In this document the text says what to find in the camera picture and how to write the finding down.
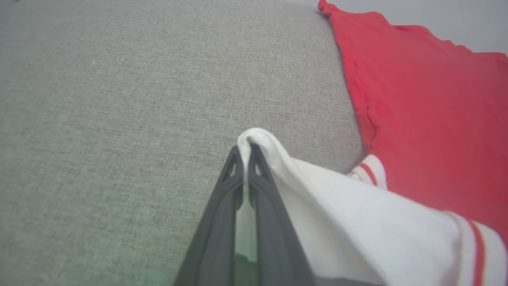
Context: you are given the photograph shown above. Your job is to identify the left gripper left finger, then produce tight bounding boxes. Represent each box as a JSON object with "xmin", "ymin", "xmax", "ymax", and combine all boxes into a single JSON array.
[{"xmin": 173, "ymin": 145, "xmax": 245, "ymax": 286}]

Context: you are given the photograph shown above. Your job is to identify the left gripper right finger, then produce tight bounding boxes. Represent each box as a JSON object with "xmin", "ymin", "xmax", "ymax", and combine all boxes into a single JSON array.
[{"xmin": 248, "ymin": 144, "xmax": 316, "ymax": 286}]

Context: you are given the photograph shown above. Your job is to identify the red and white garment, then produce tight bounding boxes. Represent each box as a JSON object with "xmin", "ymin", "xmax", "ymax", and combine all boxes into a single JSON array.
[{"xmin": 237, "ymin": 0, "xmax": 508, "ymax": 286}]

